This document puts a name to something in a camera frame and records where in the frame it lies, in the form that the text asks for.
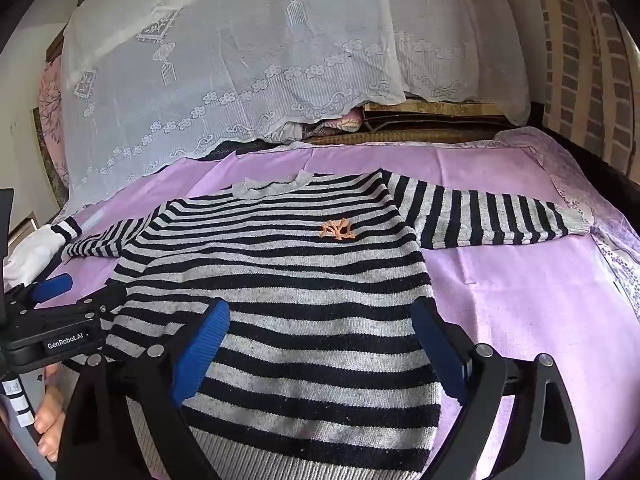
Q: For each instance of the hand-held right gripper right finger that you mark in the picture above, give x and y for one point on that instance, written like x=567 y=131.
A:
x=440 y=355

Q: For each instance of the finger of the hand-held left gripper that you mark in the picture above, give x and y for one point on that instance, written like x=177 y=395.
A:
x=107 y=305
x=50 y=286

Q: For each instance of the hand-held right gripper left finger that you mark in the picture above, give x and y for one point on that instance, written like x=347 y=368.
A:
x=200 y=355

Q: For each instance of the black and grey striped sweater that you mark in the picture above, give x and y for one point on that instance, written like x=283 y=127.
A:
x=300 y=270

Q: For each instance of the person's left hand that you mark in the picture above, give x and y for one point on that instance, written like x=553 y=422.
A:
x=47 y=410

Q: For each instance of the white garment with striped cuff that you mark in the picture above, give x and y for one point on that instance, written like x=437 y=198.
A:
x=30 y=255

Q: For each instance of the pink bedsheet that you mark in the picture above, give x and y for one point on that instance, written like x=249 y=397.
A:
x=500 y=285

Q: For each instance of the pink floral quilt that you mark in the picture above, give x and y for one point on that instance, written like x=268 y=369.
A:
x=50 y=95

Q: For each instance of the purple floral bedsheet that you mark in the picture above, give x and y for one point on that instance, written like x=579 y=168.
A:
x=575 y=180

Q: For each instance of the folded bamboo mat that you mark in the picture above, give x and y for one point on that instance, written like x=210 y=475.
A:
x=425 y=125

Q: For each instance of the pink patterned pillow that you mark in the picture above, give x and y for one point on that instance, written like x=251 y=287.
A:
x=345 y=122

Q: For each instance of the white lace cloth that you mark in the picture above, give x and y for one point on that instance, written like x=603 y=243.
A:
x=225 y=60

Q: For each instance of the orange and grey checked curtain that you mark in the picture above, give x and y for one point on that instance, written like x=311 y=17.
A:
x=575 y=60

